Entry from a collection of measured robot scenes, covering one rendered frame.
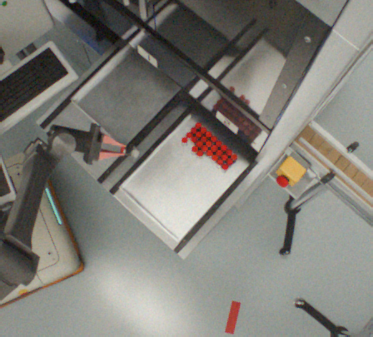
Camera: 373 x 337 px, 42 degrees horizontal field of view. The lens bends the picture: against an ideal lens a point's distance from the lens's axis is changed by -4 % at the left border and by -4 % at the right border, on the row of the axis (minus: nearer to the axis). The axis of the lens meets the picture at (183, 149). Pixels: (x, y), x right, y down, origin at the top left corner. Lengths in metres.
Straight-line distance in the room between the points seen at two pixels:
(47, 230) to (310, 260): 1.30
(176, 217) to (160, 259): 0.89
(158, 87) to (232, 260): 1.10
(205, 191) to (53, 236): 0.89
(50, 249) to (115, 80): 0.89
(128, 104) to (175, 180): 0.31
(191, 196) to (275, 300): 1.05
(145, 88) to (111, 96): 0.12
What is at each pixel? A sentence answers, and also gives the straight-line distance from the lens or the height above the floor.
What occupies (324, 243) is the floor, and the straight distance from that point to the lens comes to 2.62.
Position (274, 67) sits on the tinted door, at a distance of 1.10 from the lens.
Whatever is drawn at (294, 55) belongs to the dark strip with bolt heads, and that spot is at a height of 1.64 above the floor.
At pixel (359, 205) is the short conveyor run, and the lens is 1.70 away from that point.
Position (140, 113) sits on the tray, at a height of 0.88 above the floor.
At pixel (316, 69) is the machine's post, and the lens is 0.97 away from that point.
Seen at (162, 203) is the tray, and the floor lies 0.88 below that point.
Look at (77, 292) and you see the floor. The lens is 2.56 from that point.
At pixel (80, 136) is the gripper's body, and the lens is 1.28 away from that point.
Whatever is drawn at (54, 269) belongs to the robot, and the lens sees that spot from 2.30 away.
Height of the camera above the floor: 2.51
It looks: 75 degrees down
